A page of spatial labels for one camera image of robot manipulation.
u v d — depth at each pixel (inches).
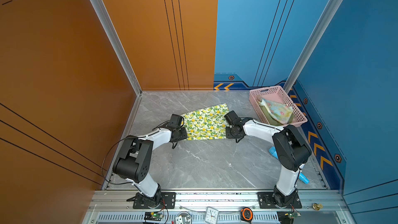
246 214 26.4
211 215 26.9
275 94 45.8
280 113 41.3
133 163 18.2
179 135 31.4
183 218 24.8
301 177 31.0
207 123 39.6
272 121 38.9
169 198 29.0
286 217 27.8
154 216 27.8
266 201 28.5
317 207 27.4
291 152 19.1
